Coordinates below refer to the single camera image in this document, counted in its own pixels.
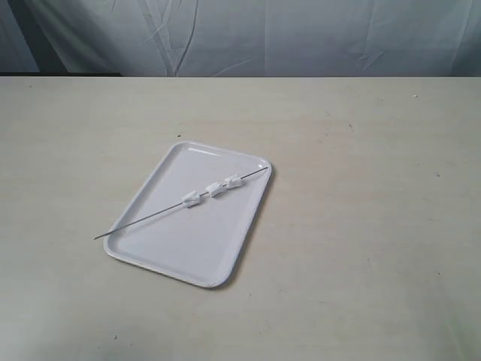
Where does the white marshmallow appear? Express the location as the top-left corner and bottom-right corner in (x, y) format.
(205, 181), (225, 198)
(181, 191), (201, 208)
(225, 174), (243, 190)

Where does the thin metal skewer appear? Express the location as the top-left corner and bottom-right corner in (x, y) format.
(93, 166), (269, 241)

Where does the white rectangular plastic tray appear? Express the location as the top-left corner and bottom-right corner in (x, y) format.
(103, 141), (272, 288)

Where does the grey wrinkled backdrop cloth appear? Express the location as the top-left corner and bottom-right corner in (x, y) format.
(1, 1), (480, 77)

